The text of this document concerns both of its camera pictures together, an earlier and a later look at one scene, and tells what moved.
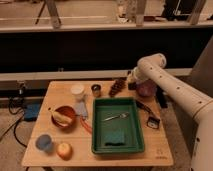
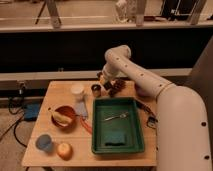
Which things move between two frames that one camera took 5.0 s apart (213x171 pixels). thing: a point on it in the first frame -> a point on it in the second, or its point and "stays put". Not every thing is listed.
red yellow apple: x=64 y=151 stays put
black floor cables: x=15 y=124 stays put
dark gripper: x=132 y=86 -> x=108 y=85
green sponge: x=114 y=138 stays put
